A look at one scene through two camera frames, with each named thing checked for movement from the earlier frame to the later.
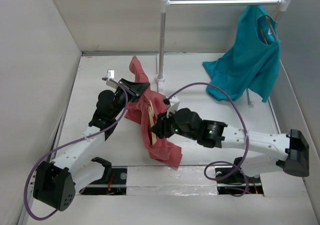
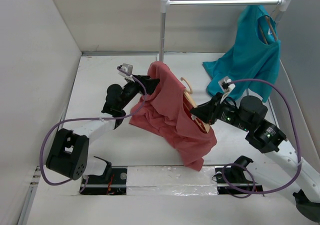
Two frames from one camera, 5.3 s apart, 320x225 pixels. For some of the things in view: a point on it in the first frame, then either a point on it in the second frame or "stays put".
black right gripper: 161,125 to 208,113
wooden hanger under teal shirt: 271,27 stays put
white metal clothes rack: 283,1 stays put
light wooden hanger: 151,115 to 188,94
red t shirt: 145,111 to 166,113
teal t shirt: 253,60 stays put
